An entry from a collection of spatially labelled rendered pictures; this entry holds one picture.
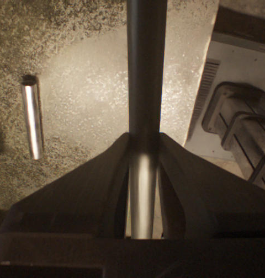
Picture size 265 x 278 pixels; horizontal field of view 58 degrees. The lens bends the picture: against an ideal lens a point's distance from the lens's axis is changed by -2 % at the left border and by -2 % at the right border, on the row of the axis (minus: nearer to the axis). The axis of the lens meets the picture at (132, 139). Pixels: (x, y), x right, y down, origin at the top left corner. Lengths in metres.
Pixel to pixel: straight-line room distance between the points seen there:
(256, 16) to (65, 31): 1.06
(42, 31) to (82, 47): 0.04
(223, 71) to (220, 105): 0.12
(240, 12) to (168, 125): 0.97
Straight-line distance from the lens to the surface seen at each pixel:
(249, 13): 1.22
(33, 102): 0.28
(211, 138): 1.09
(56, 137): 0.31
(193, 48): 0.25
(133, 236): 0.16
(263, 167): 0.71
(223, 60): 0.95
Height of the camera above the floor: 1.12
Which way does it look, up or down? 55 degrees down
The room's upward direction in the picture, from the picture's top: 178 degrees counter-clockwise
